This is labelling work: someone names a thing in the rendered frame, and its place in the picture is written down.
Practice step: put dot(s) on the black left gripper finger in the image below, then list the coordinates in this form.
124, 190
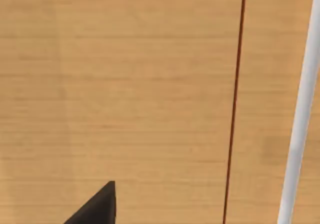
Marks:
101, 206

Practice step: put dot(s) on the wooden door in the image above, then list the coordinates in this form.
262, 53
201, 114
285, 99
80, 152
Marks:
125, 83
267, 96

